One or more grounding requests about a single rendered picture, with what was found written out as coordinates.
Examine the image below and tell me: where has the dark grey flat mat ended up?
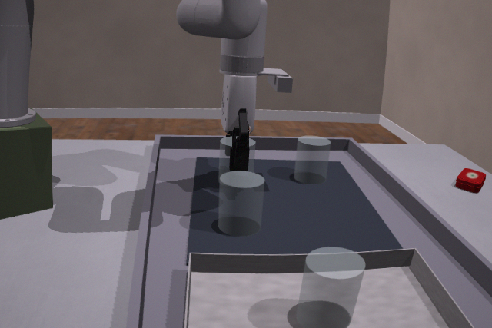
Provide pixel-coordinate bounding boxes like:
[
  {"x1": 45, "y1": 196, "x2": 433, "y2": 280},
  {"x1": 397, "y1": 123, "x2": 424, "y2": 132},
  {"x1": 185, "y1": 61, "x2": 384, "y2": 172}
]
[{"x1": 186, "y1": 157, "x2": 403, "y2": 266}]

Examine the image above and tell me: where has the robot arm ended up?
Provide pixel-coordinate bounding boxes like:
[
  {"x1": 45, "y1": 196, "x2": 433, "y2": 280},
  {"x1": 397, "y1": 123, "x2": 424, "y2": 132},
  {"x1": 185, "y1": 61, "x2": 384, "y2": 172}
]
[{"x1": 0, "y1": 0, "x2": 293, "y2": 128}]

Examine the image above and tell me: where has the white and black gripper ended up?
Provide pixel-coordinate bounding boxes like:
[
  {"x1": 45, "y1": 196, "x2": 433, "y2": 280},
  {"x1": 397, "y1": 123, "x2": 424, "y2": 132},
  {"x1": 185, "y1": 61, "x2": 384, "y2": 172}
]
[{"x1": 219, "y1": 69, "x2": 260, "y2": 171}]

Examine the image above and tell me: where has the red square tin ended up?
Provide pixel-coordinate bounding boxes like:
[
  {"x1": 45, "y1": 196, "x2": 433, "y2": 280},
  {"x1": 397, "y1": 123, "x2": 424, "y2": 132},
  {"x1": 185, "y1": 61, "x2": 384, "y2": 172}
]
[{"x1": 456, "y1": 168, "x2": 486, "y2": 193}]

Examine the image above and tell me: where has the clear glass cylinder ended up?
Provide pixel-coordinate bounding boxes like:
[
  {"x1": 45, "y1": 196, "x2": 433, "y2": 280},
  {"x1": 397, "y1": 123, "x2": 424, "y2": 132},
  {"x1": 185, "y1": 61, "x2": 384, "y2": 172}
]
[
  {"x1": 296, "y1": 247, "x2": 366, "y2": 328},
  {"x1": 218, "y1": 137, "x2": 256, "y2": 183},
  {"x1": 294, "y1": 136, "x2": 331, "y2": 184},
  {"x1": 218, "y1": 171, "x2": 264, "y2": 237}
]

